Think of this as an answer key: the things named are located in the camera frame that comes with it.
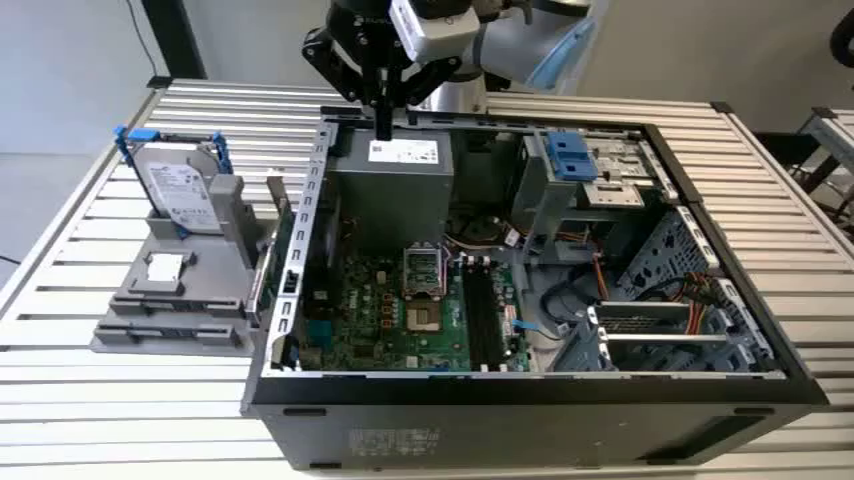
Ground blue plastic drive latch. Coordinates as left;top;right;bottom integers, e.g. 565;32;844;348
543;130;595;181

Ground CPU socket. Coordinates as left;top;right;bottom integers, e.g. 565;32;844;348
405;298;445;334

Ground thick black cable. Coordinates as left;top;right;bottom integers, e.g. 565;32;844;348
537;277;601;344

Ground black PC case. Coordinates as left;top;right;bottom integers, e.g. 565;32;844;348
238;104;828;471

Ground metal disk bay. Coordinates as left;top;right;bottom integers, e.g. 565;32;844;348
552;279;779;374

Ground black curved hose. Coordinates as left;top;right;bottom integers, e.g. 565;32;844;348
825;9;854;66

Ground grey power supply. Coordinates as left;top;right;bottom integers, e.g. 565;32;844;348
325;127;456;251

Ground grey parts rack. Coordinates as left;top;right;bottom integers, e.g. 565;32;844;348
89;172;281;356

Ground coloured drive power wires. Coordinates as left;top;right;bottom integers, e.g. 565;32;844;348
556;224;592;247

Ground green motherboard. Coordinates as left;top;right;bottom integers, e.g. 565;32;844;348
298;247;535;374

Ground black vertical post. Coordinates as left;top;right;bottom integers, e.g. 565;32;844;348
146;0;208;81

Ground RAM slot with white clips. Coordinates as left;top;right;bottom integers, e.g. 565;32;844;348
471;256;489;371
488;256;507;371

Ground green graphics card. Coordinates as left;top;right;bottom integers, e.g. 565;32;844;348
245;167;294;326

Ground hard disk in blue carrier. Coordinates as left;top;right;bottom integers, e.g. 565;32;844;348
112;124;232;239

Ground metal socket cover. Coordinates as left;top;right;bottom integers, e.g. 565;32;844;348
401;243;447;300

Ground power supply wire bundle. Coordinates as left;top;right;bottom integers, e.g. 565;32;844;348
443;209;525;256

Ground RAM stick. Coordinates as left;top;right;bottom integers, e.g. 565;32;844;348
96;323;234;342
112;296;241;310

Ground wire locking lever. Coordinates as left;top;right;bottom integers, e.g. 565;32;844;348
440;249;461;301

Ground metal slat side table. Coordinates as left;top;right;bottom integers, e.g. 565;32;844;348
789;107;854;221

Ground orange red wire bundle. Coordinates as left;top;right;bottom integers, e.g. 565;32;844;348
665;272;723;337

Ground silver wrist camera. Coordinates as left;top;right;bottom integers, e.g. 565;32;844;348
389;0;481;64

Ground grey metal drive cage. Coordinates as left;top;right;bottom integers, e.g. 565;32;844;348
509;127;661;264

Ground silver CPU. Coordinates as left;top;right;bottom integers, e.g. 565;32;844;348
145;253;185;282

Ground black cable with blue connector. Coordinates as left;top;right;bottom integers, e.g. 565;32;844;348
505;317;581;344

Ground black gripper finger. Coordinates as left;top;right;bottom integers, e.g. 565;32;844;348
384;56;464;141
298;28;385;141

